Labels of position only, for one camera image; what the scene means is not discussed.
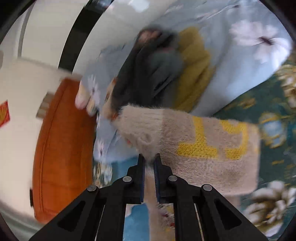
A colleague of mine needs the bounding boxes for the beige fuzzy sweater yellow letters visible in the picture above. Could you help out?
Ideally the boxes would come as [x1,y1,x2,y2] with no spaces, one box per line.
[112,105,260,240]

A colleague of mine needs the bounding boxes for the teal floral plush blanket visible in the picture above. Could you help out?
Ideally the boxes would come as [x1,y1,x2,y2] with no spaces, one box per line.
[92,58,296,241]

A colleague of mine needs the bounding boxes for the mustard yellow garment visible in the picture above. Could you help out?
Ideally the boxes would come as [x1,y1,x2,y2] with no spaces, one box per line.
[173,27,214,113]

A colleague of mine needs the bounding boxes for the dark grey garment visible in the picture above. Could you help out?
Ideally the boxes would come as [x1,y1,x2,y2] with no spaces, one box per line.
[110,26,184,111]

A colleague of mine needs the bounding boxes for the light blue floral quilt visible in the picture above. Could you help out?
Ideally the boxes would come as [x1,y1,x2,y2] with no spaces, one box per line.
[75,0,293,163]

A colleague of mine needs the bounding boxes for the orange wooden bed frame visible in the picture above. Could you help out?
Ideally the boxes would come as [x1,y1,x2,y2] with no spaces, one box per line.
[32,78,96,224]

